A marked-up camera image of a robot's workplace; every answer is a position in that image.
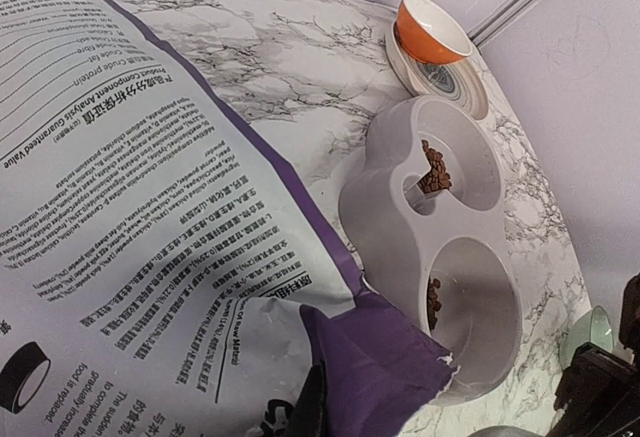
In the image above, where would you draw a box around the brown kibble in front bowl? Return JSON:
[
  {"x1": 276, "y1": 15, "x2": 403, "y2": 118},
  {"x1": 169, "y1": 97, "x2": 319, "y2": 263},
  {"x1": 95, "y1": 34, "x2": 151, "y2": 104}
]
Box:
[{"x1": 426, "y1": 278, "x2": 442, "y2": 331}]

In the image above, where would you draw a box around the spiral pattern ceramic plate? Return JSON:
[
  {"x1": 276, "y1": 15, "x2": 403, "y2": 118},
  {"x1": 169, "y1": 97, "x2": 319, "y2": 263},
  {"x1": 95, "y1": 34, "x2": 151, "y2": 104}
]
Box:
[{"x1": 385, "y1": 24, "x2": 489, "y2": 121}]

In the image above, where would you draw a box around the grey double pet bowl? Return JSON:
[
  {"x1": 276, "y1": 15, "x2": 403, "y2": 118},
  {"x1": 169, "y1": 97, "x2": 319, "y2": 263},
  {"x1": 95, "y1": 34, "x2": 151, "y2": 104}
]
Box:
[{"x1": 339, "y1": 95, "x2": 522, "y2": 406}]

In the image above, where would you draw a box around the silver metal scoop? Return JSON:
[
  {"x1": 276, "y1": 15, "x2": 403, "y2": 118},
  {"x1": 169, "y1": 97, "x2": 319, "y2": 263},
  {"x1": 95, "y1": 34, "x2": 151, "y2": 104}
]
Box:
[{"x1": 469, "y1": 425, "x2": 541, "y2": 437}]

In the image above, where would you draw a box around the brown kibble in bowl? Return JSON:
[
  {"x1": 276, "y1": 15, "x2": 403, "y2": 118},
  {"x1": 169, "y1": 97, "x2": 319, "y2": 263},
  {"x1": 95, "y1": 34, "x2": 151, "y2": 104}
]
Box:
[
  {"x1": 426, "y1": 278, "x2": 442, "y2": 331},
  {"x1": 418, "y1": 140, "x2": 452, "y2": 194}
]

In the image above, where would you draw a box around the orange white ceramic bowl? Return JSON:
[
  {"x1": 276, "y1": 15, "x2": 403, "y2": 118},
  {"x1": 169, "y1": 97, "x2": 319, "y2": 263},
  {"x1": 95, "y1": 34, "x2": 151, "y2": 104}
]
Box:
[{"x1": 395, "y1": 0, "x2": 473, "y2": 65}]

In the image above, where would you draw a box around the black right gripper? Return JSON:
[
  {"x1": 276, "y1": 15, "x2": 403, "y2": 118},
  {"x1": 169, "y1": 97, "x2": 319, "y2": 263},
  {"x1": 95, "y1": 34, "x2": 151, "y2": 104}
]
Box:
[{"x1": 549, "y1": 276, "x2": 639, "y2": 436}]

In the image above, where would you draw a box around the brown kibble in back bowl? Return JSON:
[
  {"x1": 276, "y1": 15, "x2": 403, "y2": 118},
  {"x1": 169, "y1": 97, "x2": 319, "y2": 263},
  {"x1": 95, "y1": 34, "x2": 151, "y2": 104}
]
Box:
[{"x1": 418, "y1": 140, "x2": 452, "y2": 194}]

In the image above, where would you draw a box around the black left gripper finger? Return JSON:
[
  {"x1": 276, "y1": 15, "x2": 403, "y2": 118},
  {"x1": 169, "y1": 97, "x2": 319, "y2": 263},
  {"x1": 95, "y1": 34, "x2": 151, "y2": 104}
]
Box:
[{"x1": 287, "y1": 364, "x2": 327, "y2": 437}]

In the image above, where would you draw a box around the purple puppy food bag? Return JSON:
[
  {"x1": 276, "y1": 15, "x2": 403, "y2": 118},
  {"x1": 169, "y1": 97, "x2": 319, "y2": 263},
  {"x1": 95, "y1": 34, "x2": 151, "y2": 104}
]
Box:
[{"x1": 1, "y1": 0, "x2": 454, "y2": 436}]

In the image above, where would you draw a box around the pale green glass bowl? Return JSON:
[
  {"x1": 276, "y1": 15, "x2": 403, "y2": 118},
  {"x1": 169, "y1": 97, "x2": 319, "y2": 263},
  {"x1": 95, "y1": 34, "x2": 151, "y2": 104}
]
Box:
[{"x1": 559, "y1": 306, "x2": 614, "y2": 370}]

